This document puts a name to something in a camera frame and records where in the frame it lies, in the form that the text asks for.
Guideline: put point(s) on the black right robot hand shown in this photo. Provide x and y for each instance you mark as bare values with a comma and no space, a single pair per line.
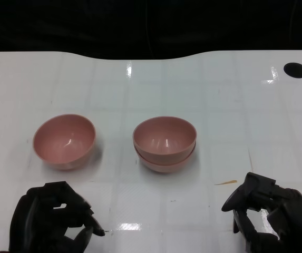
293,210

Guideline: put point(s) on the black backdrop curtain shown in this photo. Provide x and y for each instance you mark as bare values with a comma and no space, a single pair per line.
87,23

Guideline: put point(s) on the pink plastic bowl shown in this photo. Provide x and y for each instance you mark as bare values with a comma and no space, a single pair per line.
166,167
164,137
61,142

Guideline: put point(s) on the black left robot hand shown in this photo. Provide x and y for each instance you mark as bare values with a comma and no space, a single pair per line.
34,218

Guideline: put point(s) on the wide orange tape scrap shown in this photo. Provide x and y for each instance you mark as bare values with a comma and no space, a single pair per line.
229,182

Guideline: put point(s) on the black round table grommet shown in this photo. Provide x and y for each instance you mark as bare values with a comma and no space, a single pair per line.
295,70

